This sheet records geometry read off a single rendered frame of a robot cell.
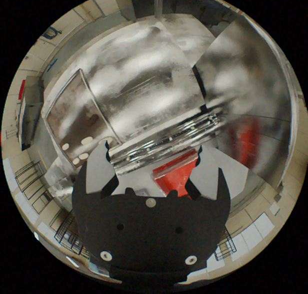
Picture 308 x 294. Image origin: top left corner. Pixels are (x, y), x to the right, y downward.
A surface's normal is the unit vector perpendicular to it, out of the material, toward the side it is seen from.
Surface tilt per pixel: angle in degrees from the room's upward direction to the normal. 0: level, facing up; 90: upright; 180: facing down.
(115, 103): 10
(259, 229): 90
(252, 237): 90
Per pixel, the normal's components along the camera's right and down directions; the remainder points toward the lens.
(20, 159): 0.89, -0.43
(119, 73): 0.07, 0.39
